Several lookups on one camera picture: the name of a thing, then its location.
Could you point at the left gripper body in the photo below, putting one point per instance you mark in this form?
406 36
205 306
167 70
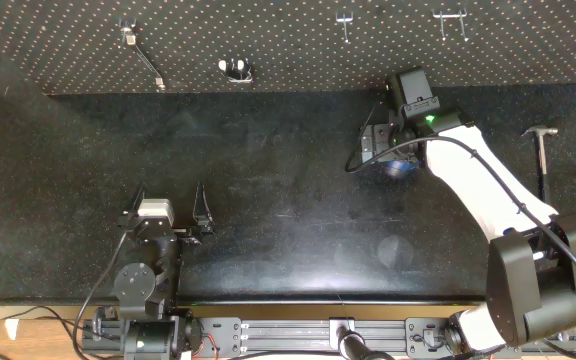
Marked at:
158 230

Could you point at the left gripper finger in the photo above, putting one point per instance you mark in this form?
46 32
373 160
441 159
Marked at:
201 210
138 202

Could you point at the roll of blue tape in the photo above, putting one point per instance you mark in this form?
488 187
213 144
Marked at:
399 169

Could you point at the hammer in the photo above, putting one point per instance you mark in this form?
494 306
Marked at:
542 155

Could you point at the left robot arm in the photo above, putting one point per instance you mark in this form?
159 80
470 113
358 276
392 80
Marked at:
133 282

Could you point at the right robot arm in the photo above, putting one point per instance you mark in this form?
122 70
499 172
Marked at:
468 175

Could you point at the black pegboard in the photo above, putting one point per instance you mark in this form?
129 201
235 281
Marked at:
288 40

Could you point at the metal hook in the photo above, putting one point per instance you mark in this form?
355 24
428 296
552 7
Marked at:
450 15
245 80
345 30
127 23

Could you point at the white paper tag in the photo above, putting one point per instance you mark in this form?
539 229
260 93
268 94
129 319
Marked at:
12 330

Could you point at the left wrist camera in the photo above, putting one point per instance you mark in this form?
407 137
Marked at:
155 207

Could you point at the mounting rail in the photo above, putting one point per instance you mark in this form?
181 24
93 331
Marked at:
288 337

